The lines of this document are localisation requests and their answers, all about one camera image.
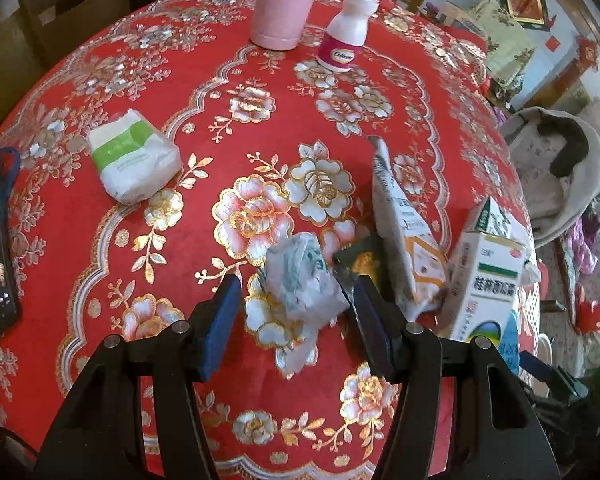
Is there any white supplement bottle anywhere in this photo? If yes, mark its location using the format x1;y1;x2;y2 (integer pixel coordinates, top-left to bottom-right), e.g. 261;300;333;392
316;0;379;73

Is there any white green long box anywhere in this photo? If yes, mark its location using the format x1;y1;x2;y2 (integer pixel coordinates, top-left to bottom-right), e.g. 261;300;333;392
463;196;541;287

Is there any green white tissue pack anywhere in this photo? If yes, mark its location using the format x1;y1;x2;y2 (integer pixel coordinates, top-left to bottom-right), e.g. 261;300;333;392
86;108;183;205

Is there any green rainbow medicine box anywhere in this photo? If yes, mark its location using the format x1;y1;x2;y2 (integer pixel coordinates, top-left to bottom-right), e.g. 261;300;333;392
436;228;529;348

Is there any white plastic wrapper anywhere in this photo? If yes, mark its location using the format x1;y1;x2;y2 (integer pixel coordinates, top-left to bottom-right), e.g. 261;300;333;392
259;232;349;376

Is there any red floral tablecloth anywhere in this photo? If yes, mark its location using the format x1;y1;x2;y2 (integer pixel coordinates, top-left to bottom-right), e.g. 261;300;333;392
0;0;524;479

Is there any white orange snack bag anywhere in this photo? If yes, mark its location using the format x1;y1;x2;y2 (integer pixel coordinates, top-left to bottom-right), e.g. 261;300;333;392
368;136;448;322

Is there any grey fleece jacket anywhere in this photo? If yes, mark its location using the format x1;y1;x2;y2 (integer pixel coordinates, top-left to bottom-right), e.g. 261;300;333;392
498;106;600;248

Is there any blue plastic wrapper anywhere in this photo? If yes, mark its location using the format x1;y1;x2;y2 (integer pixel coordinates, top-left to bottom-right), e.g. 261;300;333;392
498;309;519;376

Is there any pink thermos bottle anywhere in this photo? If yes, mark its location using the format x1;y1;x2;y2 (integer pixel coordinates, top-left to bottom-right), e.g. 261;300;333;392
250;0;314;51

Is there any brown wooden chair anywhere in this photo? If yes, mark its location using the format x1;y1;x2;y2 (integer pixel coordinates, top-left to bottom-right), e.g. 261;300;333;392
0;0;129;123

